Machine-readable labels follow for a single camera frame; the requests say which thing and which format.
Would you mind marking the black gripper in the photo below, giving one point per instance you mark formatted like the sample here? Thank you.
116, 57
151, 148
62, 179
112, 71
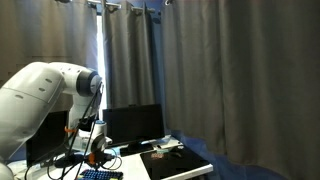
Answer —
98, 145

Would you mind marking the black keyboard with coloured keys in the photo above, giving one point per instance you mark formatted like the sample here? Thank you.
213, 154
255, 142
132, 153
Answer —
101, 174

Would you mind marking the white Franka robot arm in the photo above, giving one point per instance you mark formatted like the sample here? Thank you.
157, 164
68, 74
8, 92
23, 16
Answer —
30, 100

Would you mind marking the black monitor stand base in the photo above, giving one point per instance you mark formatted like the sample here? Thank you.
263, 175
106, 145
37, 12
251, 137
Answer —
68, 160
136, 149

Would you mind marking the large black computer monitor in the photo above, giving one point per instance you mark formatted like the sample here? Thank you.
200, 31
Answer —
133, 123

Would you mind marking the small black computer monitor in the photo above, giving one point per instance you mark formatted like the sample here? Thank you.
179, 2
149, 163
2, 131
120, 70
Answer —
46, 136

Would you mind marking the pink checkered pad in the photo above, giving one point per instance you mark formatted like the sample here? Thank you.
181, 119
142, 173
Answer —
156, 155

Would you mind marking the green packet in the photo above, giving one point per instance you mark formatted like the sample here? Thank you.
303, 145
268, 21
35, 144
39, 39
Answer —
161, 151

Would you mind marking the dark computer mouse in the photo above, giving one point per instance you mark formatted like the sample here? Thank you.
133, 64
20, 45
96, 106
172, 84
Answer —
175, 154

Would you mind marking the black desk mat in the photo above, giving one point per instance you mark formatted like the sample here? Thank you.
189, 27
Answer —
176, 165

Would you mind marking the grey curtain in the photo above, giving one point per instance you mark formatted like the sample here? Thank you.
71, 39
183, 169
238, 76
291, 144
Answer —
130, 56
240, 76
46, 30

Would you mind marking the metal curtain rod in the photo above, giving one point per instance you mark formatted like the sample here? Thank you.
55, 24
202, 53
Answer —
113, 5

